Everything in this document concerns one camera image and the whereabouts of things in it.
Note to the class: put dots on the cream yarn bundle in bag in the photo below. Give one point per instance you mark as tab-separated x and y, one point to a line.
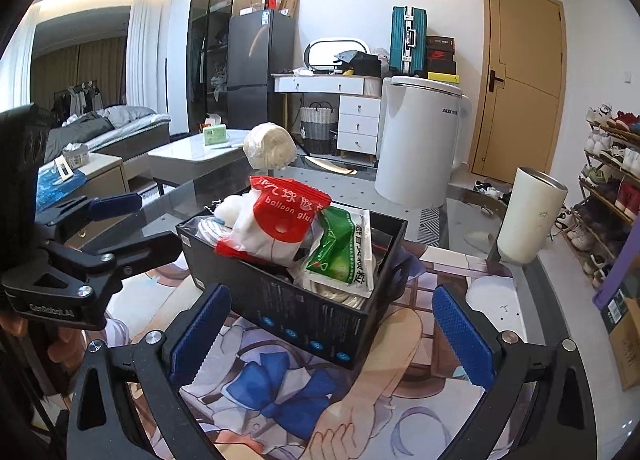
268	146

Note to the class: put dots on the person's left hand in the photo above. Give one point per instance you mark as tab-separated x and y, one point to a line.
67	349

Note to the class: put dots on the white coffee table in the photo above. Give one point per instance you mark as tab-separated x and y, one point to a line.
176	163

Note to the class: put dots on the cream cylindrical bin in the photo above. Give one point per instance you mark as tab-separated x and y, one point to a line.
535	203

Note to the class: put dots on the dark glass cabinet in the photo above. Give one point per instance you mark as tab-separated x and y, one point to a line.
207	47

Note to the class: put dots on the green white packet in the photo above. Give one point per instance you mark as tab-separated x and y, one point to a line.
341	257

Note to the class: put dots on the white tall appliance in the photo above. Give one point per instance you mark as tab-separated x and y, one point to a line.
420	140

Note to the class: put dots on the red white balloon glue bag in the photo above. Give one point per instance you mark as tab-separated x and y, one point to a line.
275	221

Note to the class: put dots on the grey bed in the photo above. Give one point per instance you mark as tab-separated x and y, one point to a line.
121	131

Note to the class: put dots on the white plush toy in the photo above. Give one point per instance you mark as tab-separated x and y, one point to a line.
228	210

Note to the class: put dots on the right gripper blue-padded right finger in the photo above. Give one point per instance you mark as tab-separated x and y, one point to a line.
559	421

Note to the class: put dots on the wooden shoe rack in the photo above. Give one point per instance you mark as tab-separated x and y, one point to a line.
598	226

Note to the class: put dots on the wooden door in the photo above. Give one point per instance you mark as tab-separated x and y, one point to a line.
522	88

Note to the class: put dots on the purple box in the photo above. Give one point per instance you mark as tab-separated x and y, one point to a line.
616	275

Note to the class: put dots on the stacked shoe boxes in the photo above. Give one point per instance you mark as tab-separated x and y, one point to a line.
440	63

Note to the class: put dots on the anime print desk mat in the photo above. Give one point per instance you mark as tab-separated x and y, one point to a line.
259	397

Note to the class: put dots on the teal suitcase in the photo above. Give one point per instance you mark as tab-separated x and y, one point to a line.
408	41

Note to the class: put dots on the brown cardboard box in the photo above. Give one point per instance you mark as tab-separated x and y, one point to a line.
621	319

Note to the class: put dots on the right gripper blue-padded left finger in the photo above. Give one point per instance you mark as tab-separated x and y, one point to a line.
104	423

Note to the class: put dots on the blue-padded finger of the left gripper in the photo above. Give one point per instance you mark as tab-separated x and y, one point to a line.
138	256
100	209

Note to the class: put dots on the oval mirror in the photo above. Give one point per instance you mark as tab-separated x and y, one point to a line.
327	55

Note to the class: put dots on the bagged grey striped cloth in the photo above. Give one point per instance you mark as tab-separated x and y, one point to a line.
211	230

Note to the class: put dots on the black cardboard box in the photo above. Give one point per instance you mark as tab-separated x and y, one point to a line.
265	295

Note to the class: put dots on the white drawer desk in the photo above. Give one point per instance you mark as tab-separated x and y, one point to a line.
357	100

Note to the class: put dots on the black refrigerator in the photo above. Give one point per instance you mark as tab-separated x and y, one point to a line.
261	45

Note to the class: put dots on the green tissue box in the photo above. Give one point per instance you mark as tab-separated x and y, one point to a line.
214	134

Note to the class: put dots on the woven laundry basket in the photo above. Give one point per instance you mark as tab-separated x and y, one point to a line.
318	127

